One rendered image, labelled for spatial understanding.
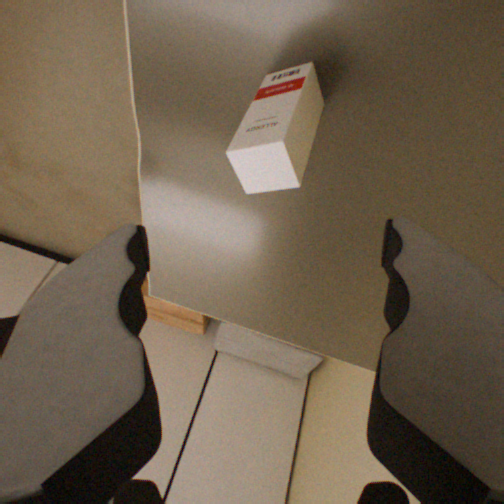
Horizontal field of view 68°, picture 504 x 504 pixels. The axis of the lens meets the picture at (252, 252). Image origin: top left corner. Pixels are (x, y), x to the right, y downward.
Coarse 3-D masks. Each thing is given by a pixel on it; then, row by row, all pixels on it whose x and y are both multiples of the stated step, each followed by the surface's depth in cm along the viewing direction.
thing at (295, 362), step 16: (224, 336) 216; (240, 336) 211; (256, 336) 205; (224, 352) 236; (240, 352) 228; (256, 352) 222; (272, 352) 216; (288, 352) 210; (304, 352) 203; (272, 368) 234; (288, 368) 227; (304, 368) 221
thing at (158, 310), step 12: (144, 288) 218; (144, 300) 219; (156, 300) 215; (156, 312) 230; (168, 312) 225; (180, 312) 220; (192, 312) 215; (168, 324) 236; (180, 324) 231; (192, 324) 227; (204, 324) 225
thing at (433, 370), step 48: (384, 240) 11; (432, 240) 10; (432, 288) 8; (480, 288) 8; (432, 336) 7; (480, 336) 7; (384, 384) 6; (432, 384) 6; (480, 384) 6; (384, 432) 6; (432, 432) 5; (480, 432) 5; (432, 480) 5; (480, 480) 5
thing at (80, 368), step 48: (144, 240) 11; (48, 288) 9; (96, 288) 8; (48, 336) 7; (96, 336) 7; (0, 384) 6; (48, 384) 6; (96, 384) 6; (144, 384) 6; (0, 432) 6; (48, 432) 6; (96, 432) 5; (144, 432) 6; (0, 480) 5; (48, 480) 5; (96, 480) 6
